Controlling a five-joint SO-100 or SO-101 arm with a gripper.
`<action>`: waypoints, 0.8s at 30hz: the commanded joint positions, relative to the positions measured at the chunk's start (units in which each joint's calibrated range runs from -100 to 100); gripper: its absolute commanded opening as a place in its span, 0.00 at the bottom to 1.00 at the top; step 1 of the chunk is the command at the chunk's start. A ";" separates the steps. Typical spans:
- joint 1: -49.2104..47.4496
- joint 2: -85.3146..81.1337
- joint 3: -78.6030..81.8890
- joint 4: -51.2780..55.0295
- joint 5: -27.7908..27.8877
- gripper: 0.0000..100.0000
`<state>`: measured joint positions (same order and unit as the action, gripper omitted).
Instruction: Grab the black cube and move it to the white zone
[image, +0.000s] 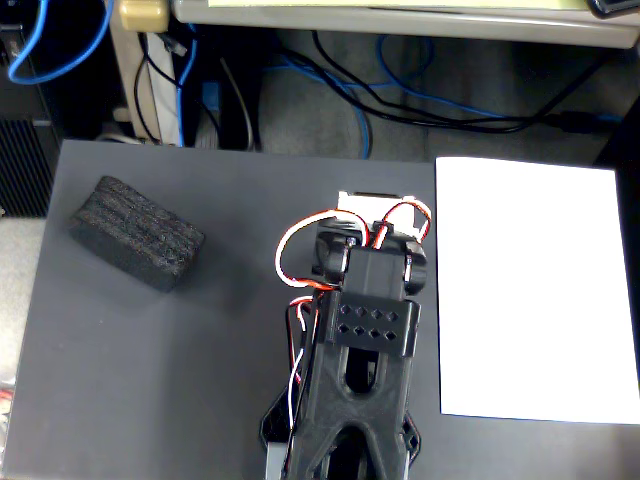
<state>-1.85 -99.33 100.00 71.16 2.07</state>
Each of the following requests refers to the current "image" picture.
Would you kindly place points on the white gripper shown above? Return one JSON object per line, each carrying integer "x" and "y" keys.
{"x": 376, "y": 201}

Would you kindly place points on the black foam cube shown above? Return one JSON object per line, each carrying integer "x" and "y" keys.
{"x": 135, "y": 230}

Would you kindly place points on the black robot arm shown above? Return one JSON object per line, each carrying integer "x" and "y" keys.
{"x": 360, "y": 390}

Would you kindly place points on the black mesh robot base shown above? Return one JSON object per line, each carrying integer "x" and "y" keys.
{"x": 272, "y": 425}

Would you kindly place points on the grey desk top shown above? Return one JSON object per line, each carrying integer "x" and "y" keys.
{"x": 350, "y": 21}

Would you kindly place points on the white paper sheet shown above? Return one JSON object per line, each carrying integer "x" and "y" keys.
{"x": 525, "y": 290}

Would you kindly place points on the beige desk leg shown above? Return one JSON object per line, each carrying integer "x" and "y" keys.
{"x": 160, "y": 100}

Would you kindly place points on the clear network plug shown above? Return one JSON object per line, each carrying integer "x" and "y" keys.
{"x": 175, "y": 46}

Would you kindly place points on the grey table clamp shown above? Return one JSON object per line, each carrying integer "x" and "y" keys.
{"x": 277, "y": 462}

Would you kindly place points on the beige plastic cap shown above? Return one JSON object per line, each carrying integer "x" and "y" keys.
{"x": 144, "y": 14}

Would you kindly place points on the black desk device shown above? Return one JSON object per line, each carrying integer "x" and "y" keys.
{"x": 615, "y": 6}

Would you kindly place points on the black computer tower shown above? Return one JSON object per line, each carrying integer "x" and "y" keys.
{"x": 20, "y": 165}

